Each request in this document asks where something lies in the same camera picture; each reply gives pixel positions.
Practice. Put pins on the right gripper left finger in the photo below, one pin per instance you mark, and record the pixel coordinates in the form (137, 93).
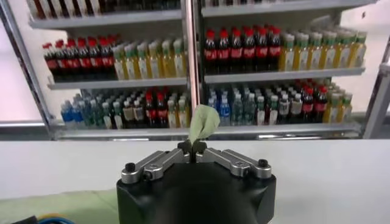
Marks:
(158, 165)

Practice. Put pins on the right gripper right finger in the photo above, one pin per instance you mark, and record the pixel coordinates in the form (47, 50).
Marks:
(234, 162)

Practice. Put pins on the light green polo shirt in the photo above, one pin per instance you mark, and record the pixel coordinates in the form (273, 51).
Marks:
(204, 121)

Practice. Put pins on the yellow juice bottle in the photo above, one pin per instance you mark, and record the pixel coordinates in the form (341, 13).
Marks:
(287, 56)
(167, 62)
(119, 65)
(154, 63)
(315, 54)
(359, 52)
(131, 64)
(142, 64)
(179, 61)
(301, 55)
(344, 53)
(329, 54)

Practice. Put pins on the cola bottle red cap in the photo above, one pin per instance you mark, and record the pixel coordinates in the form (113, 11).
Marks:
(50, 64)
(96, 62)
(261, 52)
(210, 54)
(107, 62)
(236, 53)
(223, 54)
(74, 63)
(249, 53)
(274, 51)
(85, 62)
(61, 63)

